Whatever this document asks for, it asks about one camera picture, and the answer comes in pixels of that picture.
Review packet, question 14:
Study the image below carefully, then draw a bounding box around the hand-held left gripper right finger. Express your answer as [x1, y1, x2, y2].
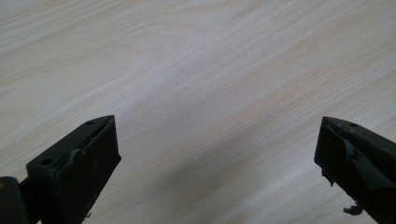
[314, 116, 396, 224]

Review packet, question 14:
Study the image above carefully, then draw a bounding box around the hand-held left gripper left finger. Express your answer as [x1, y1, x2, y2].
[19, 114, 122, 224]

